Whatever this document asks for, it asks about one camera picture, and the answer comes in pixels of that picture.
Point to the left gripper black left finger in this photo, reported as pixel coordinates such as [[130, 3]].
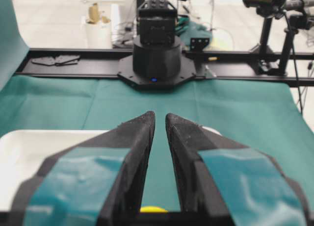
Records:
[[91, 183]]

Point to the green table cloth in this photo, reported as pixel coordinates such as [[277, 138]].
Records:
[[261, 115]]

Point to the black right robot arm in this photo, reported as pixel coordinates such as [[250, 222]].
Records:
[[157, 61]]

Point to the yellow tape roll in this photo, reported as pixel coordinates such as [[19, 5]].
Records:
[[153, 209]]

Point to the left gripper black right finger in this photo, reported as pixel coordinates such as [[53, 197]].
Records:
[[231, 184]]

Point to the black camera stand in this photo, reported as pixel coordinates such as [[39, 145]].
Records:
[[282, 21]]

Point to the black aluminium frame rail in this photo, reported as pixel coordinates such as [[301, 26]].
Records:
[[117, 64]]

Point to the white plastic case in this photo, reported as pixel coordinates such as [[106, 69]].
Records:
[[22, 153]]

